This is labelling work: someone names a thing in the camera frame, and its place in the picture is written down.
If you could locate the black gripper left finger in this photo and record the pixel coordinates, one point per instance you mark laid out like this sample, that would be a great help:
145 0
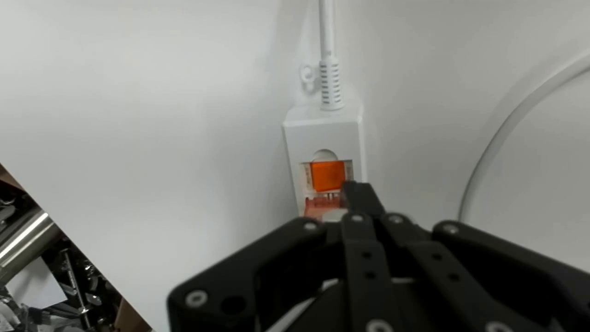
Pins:
296 277

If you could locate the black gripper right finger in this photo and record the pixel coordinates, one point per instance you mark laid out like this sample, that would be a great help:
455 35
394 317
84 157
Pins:
480 277

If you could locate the white power strip orange switch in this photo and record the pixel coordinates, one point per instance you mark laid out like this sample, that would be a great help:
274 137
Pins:
324 140

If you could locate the silver metal pipe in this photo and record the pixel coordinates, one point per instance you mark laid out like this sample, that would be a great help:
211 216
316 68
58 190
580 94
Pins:
21 242

